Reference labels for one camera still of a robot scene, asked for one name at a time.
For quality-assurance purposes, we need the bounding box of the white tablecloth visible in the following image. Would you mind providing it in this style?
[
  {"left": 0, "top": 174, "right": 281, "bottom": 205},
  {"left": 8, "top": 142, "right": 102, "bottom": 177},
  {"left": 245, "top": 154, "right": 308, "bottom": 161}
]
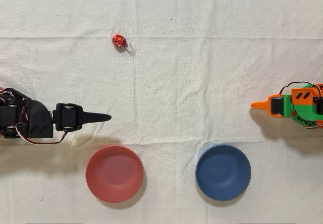
[{"left": 0, "top": 0, "right": 323, "bottom": 224}]

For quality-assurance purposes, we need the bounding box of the blue bowl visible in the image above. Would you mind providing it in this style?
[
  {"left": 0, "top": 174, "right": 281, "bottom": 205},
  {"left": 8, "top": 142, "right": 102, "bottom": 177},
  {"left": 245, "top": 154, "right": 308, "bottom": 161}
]
[{"left": 195, "top": 143, "right": 252, "bottom": 201}]

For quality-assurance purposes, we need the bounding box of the red bowl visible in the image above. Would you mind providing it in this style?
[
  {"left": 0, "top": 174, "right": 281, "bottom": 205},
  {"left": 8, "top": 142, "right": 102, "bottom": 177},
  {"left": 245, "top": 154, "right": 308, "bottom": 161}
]
[{"left": 85, "top": 144, "right": 145, "bottom": 204}]

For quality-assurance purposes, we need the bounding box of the black arm gripper cable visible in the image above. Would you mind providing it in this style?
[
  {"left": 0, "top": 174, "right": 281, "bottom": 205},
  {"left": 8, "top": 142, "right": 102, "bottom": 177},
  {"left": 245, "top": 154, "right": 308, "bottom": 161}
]
[{"left": 15, "top": 122, "right": 69, "bottom": 145}]

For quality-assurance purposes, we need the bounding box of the orange arm gripper cable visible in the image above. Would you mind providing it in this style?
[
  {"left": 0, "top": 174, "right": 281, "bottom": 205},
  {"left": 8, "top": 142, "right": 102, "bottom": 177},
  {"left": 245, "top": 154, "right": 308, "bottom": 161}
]
[{"left": 279, "top": 81, "right": 323, "bottom": 99}]

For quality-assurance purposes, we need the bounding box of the red candy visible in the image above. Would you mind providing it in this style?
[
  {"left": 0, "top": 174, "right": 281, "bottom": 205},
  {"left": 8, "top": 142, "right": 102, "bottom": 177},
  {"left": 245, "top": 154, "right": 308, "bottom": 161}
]
[{"left": 110, "top": 29, "right": 136, "bottom": 57}]

